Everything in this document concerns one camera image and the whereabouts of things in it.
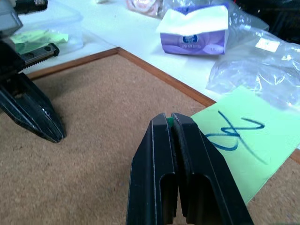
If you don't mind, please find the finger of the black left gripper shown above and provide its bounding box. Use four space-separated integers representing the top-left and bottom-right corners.
0 90 60 143
13 72 67 142

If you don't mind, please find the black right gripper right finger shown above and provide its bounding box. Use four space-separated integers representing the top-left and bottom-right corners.
171 112 254 225

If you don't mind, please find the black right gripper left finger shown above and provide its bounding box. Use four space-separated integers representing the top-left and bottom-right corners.
126 113 179 225

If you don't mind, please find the green note in clear box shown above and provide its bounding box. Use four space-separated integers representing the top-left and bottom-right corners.
10 30 69 55

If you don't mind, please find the green note with blue scribble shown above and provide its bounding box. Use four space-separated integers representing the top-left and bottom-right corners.
190 85 300 205

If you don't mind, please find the clear plastic box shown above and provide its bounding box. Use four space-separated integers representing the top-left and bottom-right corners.
9 4 84 51

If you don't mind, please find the clear plastic bag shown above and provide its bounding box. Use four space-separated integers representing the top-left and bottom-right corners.
205 0 300 111

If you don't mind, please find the pink patterned package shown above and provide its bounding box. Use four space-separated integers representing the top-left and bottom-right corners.
126 0 166 17

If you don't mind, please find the purple tissue pack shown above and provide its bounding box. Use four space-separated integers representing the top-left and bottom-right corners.
156 2 230 56

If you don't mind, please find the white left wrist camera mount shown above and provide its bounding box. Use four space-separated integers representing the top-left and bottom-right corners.
0 0 24 39

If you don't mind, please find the cork board with wooden frame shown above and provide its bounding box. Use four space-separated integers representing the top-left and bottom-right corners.
0 46 300 225

